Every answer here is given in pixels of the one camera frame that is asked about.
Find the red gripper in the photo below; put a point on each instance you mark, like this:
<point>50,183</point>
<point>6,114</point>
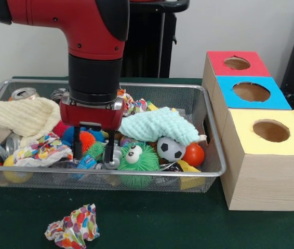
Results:
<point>91,118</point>

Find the mint green waffle cloth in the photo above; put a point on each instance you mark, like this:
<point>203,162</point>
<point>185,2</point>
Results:
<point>157,124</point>

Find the cream waffle cloth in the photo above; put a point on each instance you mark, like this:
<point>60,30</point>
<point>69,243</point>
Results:
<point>17,116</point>

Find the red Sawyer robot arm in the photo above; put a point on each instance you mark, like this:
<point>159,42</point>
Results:
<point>69,21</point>

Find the wooden box with three holes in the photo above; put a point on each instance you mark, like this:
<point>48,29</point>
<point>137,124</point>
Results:
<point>264,171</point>

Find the orange spiky ball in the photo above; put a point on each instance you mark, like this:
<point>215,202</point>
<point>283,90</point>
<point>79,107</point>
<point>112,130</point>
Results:
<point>89,140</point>

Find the grey robot toy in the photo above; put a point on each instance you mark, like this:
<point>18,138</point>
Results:
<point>118,155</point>

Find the blue spiky ball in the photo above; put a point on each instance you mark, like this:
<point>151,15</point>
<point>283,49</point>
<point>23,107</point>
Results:
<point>68,136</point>

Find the green fuzzy toy with eyes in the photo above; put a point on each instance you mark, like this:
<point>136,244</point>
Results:
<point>144,161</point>

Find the black and white soccer ball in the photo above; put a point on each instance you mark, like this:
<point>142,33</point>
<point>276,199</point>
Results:
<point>171,149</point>

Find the crushed silver can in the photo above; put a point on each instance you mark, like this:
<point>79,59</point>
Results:
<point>23,93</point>

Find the yellow cheese wedge toy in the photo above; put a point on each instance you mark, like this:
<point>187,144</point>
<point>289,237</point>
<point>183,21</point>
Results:
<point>188,168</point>

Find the red ball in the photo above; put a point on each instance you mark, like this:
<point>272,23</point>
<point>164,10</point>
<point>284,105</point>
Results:
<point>195,154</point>

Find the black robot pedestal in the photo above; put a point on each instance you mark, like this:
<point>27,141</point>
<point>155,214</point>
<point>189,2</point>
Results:
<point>152,46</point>

